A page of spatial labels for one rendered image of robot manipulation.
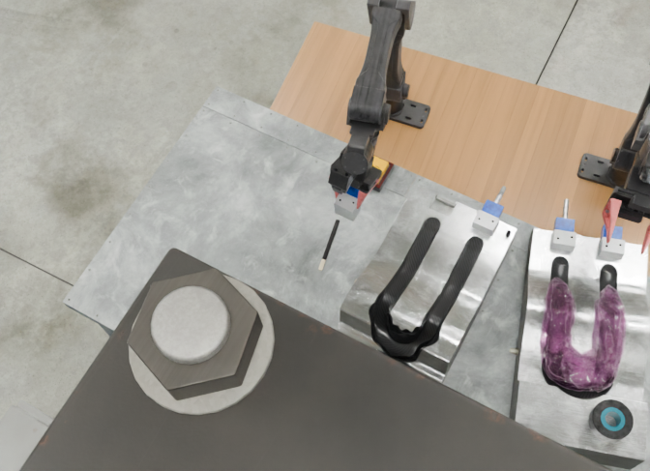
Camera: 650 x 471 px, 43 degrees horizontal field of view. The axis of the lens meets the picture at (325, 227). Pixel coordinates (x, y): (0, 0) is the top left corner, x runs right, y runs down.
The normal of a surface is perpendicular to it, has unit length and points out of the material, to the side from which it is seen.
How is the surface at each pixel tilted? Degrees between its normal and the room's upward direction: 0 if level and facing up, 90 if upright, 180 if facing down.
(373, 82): 15
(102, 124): 0
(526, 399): 0
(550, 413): 0
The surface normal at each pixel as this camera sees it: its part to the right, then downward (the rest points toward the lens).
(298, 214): -0.06, -0.44
